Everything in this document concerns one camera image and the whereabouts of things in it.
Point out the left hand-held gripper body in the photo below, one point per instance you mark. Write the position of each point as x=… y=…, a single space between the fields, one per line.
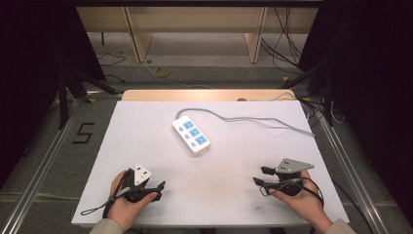
x=142 y=175

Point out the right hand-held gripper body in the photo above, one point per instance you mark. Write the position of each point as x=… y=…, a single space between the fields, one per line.
x=292 y=167

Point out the person's left hand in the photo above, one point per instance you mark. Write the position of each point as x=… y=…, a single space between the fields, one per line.
x=125 y=208

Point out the person's right hand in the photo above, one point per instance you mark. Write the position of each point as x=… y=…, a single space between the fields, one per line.
x=303 y=203

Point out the white power strip blue sockets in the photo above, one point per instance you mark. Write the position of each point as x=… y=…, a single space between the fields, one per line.
x=191 y=135

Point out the black metal stand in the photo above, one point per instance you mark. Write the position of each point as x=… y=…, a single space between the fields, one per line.
x=76 y=84
x=326 y=94

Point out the light wooden board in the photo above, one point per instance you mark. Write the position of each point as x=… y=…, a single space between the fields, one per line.
x=207 y=95

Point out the yellow tape roll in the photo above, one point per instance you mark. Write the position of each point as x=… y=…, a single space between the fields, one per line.
x=161 y=71

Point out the black curtain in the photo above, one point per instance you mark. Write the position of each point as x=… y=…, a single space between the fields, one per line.
x=373 y=81
x=32 y=65

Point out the aluminium floor rail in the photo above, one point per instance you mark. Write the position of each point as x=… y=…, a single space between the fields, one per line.
x=39 y=169
x=354 y=172

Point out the light wooden furniture frame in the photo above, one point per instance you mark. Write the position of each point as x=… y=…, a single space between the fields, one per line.
x=198 y=19

